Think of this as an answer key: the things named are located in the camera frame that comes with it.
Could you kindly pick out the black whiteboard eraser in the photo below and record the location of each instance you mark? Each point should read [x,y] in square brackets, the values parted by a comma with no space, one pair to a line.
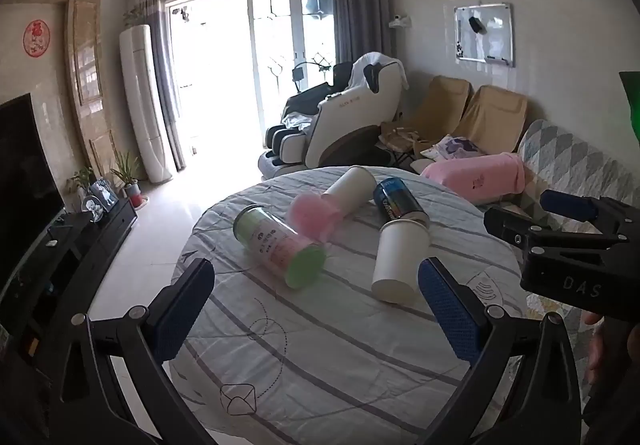
[477,25]

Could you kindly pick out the white standing air conditioner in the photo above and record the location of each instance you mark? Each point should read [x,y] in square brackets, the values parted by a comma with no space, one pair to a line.
[142,105]

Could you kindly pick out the blue drink can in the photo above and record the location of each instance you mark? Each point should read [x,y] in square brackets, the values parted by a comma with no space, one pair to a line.
[397,200]

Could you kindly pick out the black television cabinet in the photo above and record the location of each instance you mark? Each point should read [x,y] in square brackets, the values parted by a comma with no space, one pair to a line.
[95,240]

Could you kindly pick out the red round wall decoration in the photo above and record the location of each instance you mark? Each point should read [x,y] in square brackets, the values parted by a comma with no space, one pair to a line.
[34,38]

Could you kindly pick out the white towel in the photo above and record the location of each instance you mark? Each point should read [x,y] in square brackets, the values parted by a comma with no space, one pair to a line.
[362,67]

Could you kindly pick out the clear jar with green lid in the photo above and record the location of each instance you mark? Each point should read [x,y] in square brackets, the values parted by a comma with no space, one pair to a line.
[275,242]

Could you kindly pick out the person's right hand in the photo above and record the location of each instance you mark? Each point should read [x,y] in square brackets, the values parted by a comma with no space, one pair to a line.
[595,350]

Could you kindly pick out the folding stool with bag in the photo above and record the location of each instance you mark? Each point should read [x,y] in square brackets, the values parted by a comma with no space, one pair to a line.
[400,140]

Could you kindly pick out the purple patterned pillow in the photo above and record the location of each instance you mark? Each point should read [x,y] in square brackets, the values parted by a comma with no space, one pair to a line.
[450,147]

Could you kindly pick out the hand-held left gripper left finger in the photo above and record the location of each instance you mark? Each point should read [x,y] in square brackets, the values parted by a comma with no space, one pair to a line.
[184,307]

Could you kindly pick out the striped grey tablecloth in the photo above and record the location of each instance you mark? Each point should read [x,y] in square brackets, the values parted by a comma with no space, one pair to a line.
[320,355]

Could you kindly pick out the potted plant red pot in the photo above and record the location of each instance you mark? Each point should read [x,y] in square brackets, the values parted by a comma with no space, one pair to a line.
[129,177]

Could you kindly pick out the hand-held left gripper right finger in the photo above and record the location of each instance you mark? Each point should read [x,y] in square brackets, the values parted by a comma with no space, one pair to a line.
[450,316]

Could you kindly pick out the white paper cup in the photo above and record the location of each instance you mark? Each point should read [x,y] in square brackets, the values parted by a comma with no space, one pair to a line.
[397,260]
[350,190]

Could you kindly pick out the black television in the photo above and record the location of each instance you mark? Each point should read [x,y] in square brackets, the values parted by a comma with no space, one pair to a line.
[25,185]

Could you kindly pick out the tabletop photo frame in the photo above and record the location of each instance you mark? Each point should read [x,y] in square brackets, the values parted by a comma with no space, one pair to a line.
[102,195]

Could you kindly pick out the diamond patterned sofa cover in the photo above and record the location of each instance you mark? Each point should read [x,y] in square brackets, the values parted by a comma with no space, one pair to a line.
[575,160]

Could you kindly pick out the white security camera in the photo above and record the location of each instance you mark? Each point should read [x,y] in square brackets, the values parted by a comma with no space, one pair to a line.
[399,21]

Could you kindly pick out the tan sofa cushion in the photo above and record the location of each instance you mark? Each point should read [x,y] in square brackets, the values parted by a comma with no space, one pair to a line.
[440,110]
[495,120]

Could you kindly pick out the white massage chair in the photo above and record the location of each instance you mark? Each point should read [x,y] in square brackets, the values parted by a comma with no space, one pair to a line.
[340,125]

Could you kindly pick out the pink translucent cup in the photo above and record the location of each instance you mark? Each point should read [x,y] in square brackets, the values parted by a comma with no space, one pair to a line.
[315,217]

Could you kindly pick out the green object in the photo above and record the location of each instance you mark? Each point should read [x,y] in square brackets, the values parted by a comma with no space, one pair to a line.
[631,105]

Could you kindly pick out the small potted plant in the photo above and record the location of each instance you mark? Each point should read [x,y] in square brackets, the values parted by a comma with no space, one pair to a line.
[81,180]

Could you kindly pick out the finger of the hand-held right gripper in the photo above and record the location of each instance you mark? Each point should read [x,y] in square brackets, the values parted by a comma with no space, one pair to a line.
[567,205]
[507,225]

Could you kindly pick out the pink pillow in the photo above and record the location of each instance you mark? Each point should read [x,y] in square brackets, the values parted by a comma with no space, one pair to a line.
[475,177]

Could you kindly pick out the wall whiteboard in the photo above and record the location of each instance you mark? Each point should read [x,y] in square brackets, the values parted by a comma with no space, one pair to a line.
[492,45]

